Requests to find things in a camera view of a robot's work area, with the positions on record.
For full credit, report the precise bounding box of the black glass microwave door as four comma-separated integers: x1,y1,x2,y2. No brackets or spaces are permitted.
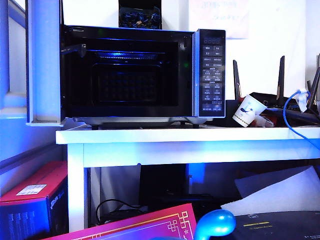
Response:
24,0,63,127

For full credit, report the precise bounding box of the silver Midea microwave oven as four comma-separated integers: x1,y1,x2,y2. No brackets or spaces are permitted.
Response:
59,24,227,130

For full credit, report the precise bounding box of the magenta box gold pattern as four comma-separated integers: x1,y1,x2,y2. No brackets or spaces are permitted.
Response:
42,202,198,240

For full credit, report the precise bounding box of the red and black cardboard box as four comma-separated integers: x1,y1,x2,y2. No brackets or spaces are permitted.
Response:
0,160,69,240

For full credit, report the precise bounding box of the black box yellow print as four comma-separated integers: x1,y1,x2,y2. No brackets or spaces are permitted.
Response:
224,211,320,240

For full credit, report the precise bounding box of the white table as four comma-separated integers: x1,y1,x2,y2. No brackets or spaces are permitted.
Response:
55,126,320,233

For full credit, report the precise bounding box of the black computer case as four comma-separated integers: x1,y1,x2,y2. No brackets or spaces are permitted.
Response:
138,163,223,221

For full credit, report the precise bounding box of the white paper cup blue print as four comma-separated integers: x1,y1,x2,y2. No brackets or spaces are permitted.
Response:
231,94,268,128

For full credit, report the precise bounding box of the small red white package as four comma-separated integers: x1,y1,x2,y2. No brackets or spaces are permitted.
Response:
249,112,277,128

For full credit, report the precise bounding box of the black patterned bag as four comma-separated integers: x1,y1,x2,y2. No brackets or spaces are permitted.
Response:
118,0,162,29

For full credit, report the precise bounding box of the black router with antennas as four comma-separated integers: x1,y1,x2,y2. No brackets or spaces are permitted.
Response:
224,55,320,126

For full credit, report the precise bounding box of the grey paper sheet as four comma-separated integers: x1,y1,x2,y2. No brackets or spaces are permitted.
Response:
234,165,312,200

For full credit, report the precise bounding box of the glossy blue rounded object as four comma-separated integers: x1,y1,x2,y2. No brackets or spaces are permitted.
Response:
193,209,237,240

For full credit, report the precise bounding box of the white paper sheet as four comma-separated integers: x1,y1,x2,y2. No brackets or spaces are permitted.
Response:
220,165,320,217

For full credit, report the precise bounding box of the thin black power cable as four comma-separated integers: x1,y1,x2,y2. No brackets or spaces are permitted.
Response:
96,198,143,226

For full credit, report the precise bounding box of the white paper wall poster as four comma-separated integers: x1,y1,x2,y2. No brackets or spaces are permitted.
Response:
188,0,250,40

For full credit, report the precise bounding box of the blue network cable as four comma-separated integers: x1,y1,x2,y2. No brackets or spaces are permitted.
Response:
282,88,320,151

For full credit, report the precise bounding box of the grey partition frame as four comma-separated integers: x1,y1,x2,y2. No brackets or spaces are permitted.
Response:
0,0,63,176

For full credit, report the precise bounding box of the white tag on cable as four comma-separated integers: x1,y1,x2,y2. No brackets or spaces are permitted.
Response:
294,87,311,113

